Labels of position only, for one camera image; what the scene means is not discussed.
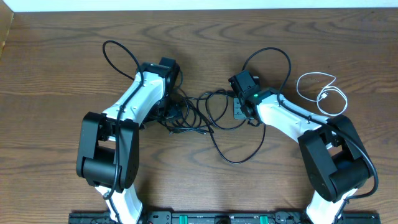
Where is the black usb cable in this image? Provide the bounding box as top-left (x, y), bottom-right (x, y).
top-left (167, 89), bottom-right (267, 165)

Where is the white usb cable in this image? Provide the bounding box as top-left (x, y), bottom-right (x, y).
top-left (295, 72), bottom-right (348, 117)

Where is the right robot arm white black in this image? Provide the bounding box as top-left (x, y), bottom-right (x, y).
top-left (228, 70), bottom-right (376, 223)

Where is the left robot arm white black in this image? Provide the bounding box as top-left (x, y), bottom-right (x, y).
top-left (76, 57), bottom-right (182, 223)

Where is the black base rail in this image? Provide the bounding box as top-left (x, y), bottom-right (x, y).
top-left (68, 211), bottom-right (381, 224)

